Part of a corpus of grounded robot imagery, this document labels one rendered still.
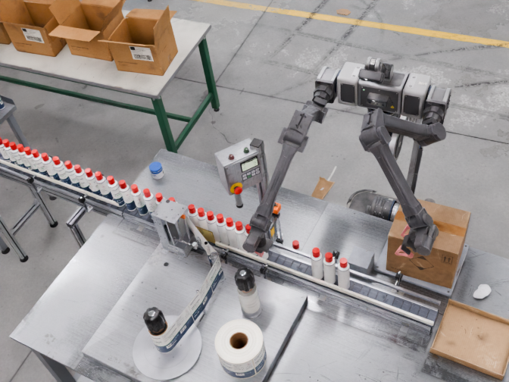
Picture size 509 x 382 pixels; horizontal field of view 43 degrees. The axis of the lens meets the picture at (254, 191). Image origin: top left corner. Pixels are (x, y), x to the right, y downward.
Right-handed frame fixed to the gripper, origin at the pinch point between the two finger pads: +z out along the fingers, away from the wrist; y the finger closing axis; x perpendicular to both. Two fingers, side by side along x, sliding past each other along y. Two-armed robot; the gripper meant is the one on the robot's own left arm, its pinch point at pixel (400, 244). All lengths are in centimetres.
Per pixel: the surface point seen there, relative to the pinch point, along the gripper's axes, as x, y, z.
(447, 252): 18.1, -6.2, -7.2
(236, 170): -71, 1, 25
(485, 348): 54, 17, 0
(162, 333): -57, 66, 59
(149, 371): -50, 77, 76
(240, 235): -47, 7, 57
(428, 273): 25.5, -6.0, 11.7
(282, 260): -23, 5, 56
